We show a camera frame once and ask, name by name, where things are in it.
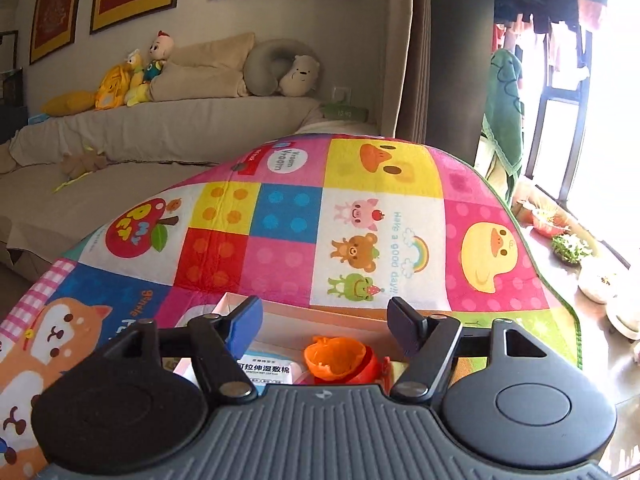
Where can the green digital clock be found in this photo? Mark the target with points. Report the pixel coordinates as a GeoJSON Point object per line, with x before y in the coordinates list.
{"type": "Point", "coordinates": [345, 112]}

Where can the brown plush toy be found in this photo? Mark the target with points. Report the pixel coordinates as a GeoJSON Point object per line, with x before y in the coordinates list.
{"type": "Point", "coordinates": [85, 165]}

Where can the orange plastic toy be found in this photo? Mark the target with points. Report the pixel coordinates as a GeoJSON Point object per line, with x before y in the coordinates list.
{"type": "Point", "coordinates": [335, 357]}

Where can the yellow tiger plush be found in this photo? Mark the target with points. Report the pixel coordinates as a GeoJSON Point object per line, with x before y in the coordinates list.
{"type": "Point", "coordinates": [112, 90]}

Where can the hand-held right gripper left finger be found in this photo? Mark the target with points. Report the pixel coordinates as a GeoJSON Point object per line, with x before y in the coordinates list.
{"type": "Point", "coordinates": [247, 322]}

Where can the colourful cartoon play mat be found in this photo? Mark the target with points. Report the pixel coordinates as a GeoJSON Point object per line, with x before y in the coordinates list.
{"type": "Point", "coordinates": [380, 220]}

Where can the black window frame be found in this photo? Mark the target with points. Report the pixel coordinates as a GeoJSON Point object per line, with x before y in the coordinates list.
{"type": "Point", "coordinates": [540, 135]}

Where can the pink cardboard box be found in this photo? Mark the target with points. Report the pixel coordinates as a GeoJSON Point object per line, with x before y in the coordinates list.
{"type": "Point", "coordinates": [300, 317]}

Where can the blue wet wipes packet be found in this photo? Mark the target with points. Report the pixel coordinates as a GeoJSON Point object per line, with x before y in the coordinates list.
{"type": "Point", "coordinates": [272, 367]}

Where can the beige sofa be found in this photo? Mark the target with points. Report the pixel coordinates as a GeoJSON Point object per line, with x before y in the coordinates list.
{"type": "Point", "coordinates": [125, 160]}

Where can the beige curtain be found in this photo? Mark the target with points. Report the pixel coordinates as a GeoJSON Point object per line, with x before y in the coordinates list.
{"type": "Point", "coordinates": [440, 60]}

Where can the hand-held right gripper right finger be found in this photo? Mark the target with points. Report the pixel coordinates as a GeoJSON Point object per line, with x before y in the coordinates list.
{"type": "Point", "coordinates": [406, 327]}

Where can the red plant bowl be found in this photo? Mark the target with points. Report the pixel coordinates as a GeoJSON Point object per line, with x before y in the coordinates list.
{"type": "Point", "coordinates": [550, 220]}

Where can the green potted plant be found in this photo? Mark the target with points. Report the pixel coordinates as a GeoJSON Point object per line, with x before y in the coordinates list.
{"type": "Point", "coordinates": [570, 249]}

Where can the white round flower pot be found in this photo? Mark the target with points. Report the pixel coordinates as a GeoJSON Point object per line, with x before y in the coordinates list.
{"type": "Point", "coordinates": [602, 287]}

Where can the yellow pillow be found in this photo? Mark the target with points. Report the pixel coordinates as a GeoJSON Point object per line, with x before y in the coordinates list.
{"type": "Point", "coordinates": [67, 102]}

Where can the grey neck pillow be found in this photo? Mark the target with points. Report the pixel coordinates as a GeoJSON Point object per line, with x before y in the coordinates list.
{"type": "Point", "coordinates": [265, 65]}

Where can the white bear plush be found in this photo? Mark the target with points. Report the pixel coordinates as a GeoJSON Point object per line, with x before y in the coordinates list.
{"type": "Point", "coordinates": [300, 77]}

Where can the green cartoon towel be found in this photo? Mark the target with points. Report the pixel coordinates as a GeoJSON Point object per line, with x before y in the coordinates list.
{"type": "Point", "coordinates": [505, 120]}

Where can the yellow duck plush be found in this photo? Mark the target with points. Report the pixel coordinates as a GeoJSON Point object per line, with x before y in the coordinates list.
{"type": "Point", "coordinates": [137, 77]}

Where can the wall socket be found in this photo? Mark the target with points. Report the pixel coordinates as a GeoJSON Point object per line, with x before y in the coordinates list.
{"type": "Point", "coordinates": [341, 95]}

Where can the beige cushion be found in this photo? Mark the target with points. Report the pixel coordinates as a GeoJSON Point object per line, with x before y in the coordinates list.
{"type": "Point", "coordinates": [205, 75]}

